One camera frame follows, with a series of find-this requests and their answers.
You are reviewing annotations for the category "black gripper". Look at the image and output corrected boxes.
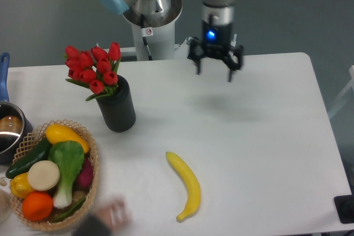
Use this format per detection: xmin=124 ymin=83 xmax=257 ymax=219
xmin=187 ymin=21 xmax=244 ymax=82

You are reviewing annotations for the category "red tulip bouquet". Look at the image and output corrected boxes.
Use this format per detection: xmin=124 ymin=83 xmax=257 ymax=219
xmin=64 ymin=42 xmax=122 ymax=102

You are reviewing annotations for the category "dark sleeved forearm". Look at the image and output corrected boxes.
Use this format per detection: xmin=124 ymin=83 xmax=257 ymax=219
xmin=72 ymin=211 xmax=113 ymax=236

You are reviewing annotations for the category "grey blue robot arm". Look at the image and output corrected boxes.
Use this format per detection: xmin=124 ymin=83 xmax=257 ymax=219
xmin=99 ymin=0 xmax=243 ymax=81

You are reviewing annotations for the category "dark grey ribbed vase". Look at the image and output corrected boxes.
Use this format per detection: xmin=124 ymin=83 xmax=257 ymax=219
xmin=96 ymin=75 xmax=136 ymax=132

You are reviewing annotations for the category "blurred human hand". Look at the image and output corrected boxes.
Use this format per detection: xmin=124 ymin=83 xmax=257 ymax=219
xmin=93 ymin=198 xmax=131 ymax=233

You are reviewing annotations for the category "yellow banana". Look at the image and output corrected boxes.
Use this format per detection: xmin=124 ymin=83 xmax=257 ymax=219
xmin=165 ymin=151 xmax=201 ymax=222

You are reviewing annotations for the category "purple sweet potato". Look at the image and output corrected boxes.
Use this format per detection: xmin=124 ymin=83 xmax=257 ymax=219
xmin=76 ymin=158 xmax=93 ymax=188

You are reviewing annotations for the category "yellow squash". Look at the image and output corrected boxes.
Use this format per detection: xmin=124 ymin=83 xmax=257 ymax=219
xmin=45 ymin=124 xmax=90 ymax=154

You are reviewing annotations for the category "green bok choy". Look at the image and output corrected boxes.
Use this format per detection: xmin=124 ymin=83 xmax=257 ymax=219
xmin=48 ymin=140 xmax=85 ymax=209

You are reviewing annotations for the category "black device at edge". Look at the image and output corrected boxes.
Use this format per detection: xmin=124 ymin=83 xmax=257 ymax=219
xmin=334 ymin=195 xmax=353 ymax=224

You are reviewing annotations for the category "green cucumber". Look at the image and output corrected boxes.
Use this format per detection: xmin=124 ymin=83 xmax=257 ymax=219
xmin=6 ymin=137 xmax=52 ymax=179

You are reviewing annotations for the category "woven wicker basket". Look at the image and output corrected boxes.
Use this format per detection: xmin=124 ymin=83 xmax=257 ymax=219
xmin=11 ymin=119 xmax=99 ymax=232

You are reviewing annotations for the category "green chili pepper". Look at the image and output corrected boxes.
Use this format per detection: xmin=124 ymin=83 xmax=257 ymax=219
xmin=50 ymin=197 xmax=86 ymax=223

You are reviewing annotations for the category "cream round bun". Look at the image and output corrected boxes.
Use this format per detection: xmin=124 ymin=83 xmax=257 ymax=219
xmin=28 ymin=160 xmax=60 ymax=191

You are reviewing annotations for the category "orange fruit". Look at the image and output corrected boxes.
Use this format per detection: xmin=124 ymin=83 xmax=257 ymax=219
xmin=22 ymin=191 xmax=53 ymax=221

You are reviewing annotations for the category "yellow bell pepper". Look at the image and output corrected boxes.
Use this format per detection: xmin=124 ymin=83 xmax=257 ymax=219
xmin=10 ymin=172 xmax=35 ymax=198

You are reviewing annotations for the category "white frame at right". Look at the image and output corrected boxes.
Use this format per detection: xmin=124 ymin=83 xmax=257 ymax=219
xmin=327 ymin=65 xmax=353 ymax=120

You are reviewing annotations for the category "blue handled saucepan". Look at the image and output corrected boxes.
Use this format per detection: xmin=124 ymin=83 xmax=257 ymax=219
xmin=1 ymin=53 xmax=33 ymax=165

